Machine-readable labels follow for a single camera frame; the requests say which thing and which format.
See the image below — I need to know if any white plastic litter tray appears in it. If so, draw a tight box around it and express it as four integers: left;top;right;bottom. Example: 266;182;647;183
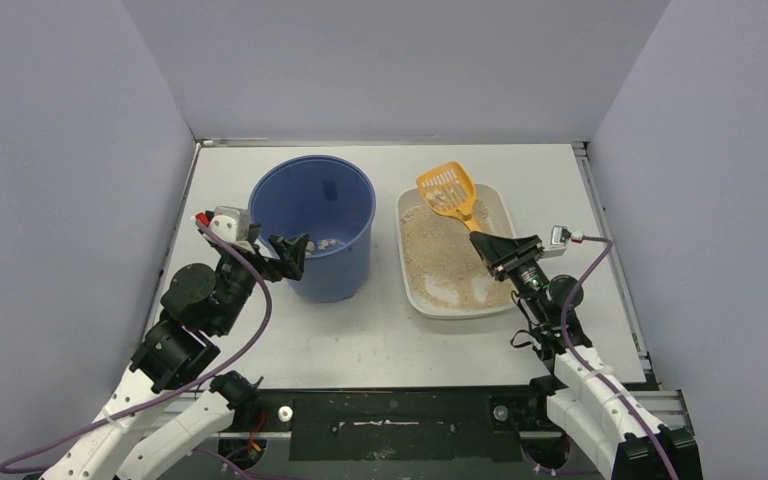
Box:
395;183;524;321

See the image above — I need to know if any blue plastic bucket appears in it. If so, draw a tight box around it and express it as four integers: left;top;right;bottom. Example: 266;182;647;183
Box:
248;155;376;303

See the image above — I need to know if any yellow slotted litter scoop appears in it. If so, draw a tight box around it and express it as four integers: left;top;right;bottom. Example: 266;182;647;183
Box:
416;162;481;232

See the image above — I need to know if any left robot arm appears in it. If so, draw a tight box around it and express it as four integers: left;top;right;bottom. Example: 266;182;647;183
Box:
0;208;309;479

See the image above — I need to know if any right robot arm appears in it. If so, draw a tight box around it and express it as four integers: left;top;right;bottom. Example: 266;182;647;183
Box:
469;226;703;479

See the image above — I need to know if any beige cat litter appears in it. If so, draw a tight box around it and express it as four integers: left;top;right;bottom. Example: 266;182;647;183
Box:
400;198;514;311

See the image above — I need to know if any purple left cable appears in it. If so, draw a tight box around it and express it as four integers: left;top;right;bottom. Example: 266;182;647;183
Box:
0;221;274;475

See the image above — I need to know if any purple cable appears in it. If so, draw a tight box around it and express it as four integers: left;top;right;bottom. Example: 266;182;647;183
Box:
559;235;680;480
0;221;274;475

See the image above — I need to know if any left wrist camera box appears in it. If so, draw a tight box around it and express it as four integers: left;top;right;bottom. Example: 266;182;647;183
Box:
192;206;259;253

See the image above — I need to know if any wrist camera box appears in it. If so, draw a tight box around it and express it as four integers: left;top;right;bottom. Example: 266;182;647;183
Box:
542;225;585;258
192;206;259;253

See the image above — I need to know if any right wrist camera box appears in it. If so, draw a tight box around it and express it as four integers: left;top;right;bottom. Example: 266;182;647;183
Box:
542;225;585;258

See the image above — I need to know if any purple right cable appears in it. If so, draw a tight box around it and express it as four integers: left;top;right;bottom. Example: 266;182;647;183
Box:
559;235;680;480

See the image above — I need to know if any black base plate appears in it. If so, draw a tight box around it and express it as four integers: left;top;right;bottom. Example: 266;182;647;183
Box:
261;386;560;462

